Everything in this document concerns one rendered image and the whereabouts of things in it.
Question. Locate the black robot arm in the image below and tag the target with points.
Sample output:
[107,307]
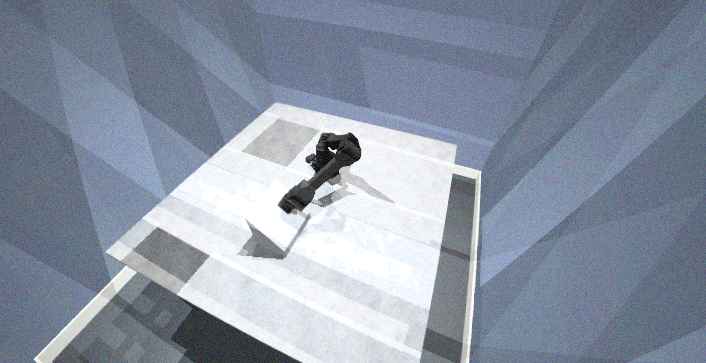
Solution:
[348,152]

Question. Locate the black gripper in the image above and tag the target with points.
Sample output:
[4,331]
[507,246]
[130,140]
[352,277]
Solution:
[318,162]

